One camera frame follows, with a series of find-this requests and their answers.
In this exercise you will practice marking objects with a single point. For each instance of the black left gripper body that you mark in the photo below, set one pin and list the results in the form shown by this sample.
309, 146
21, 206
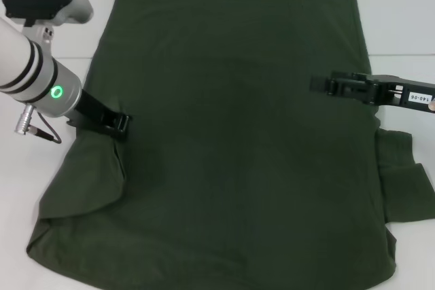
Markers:
91, 110

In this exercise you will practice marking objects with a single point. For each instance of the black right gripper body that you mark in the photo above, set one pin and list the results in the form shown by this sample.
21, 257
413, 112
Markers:
394, 94

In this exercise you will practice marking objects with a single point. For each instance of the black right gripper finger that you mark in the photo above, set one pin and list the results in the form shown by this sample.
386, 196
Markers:
336, 86

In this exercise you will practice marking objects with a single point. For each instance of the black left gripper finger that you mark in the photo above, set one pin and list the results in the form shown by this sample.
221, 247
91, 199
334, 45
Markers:
124, 128

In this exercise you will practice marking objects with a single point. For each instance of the dark green t-shirt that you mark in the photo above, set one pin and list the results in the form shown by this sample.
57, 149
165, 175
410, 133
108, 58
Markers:
221, 133

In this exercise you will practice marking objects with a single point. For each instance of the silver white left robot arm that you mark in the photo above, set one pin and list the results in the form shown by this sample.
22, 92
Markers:
30, 66

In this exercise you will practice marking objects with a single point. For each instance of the metal right wrist connector plug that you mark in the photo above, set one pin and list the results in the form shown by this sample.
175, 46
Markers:
432, 106

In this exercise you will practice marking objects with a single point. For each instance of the metal wrist connector plug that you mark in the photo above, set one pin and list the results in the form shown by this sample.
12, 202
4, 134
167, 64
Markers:
25, 118
432, 106

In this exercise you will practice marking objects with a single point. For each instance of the metal left wrist connector plug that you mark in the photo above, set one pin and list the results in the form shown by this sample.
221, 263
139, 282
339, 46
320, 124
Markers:
25, 118

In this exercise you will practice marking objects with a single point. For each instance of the black white wrist camera box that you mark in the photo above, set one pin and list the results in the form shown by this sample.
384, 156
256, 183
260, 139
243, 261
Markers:
37, 1

